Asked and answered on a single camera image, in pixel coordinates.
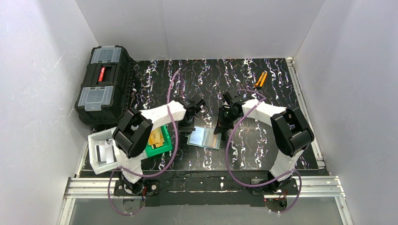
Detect green plastic bin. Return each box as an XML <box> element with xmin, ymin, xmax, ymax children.
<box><xmin>144</xmin><ymin>125</ymin><xmax>173</xmax><ymax>158</ymax></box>

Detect white bin with silver cards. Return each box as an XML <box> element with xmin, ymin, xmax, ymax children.
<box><xmin>88</xmin><ymin>127</ymin><xmax>121</xmax><ymax>175</ymax></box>

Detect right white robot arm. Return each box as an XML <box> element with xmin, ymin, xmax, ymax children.
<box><xmin>214</xmin><ymin>90</ymin><xmax>314</xmax><ymax>186</ymax></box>

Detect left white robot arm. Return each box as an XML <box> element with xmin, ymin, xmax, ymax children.
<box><xmin>112</xmin><ymin>96</ymin><xmax>206</xmax><ymax>184</ymax></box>

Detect gold credit cards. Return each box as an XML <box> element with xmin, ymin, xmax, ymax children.
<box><xmin>148</xmin><ymin>127</ymin><xmax>165</xmax><ymax>149</ymax></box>

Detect silver credit cards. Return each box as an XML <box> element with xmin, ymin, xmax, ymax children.
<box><xmin>95</xmin><ymin>139</ymin><xmax>116</xmax><ymax>165</ymax></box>

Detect black toolbox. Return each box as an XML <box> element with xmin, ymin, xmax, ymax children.
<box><xmin>74</xmin><ymin>45</ymin><xmax>135</xmax><ymax>130</ymax></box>

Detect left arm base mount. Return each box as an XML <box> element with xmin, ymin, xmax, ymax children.
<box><xmin>110</xmin><ymin>178</ymin><xmax>160</xmax><ymax>214</ymax></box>

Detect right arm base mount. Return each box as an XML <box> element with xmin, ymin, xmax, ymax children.
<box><xmin>248</xmin><ymin>176</ymin><xmax>301</xmax><ymax>214</ymax></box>

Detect aluminium frame rail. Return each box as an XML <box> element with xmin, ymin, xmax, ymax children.
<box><xmin>59</xmin><ymin>58</ymin><xmax>352</xmax><ymax>225</ymax></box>

